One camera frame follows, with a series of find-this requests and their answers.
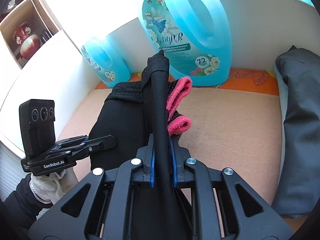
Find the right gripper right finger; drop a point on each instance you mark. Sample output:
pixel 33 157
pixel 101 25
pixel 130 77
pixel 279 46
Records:
pixel 223 205

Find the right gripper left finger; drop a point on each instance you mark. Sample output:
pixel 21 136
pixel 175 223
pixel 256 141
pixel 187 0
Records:
pixel 101 205

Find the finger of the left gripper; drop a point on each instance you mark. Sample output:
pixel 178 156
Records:
pixel 100 142

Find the black pants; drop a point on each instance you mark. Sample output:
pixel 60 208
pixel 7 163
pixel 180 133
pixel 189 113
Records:
pixel 127 115

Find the black sleeve forearm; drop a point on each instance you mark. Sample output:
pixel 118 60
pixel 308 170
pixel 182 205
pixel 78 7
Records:
pixel 24 204

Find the left white gloved hand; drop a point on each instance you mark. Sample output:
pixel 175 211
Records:
pixel 51 188

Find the blue detergent jug left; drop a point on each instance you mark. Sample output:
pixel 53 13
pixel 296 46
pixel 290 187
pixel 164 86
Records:
pixel 106 62

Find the blue detergent jug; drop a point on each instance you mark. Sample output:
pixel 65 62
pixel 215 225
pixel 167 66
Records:
pixel 193 34
pixel 106 62

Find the red ceramic vase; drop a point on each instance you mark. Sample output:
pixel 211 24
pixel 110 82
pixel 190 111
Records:
pixel 29 43

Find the orange floral bedsheet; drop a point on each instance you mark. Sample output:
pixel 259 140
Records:
pixel 249 80

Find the wooden shelf unit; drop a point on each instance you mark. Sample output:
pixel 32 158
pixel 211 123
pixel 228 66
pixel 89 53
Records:
pixel 39 17

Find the blue detergent jug right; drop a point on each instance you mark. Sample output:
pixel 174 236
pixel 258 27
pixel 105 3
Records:
pixel 193 34

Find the grey folded pants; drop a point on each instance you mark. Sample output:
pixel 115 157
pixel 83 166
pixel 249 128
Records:
pixel 297 74

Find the black camera box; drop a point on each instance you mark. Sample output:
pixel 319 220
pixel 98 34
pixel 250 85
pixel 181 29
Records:
pixel 37 126

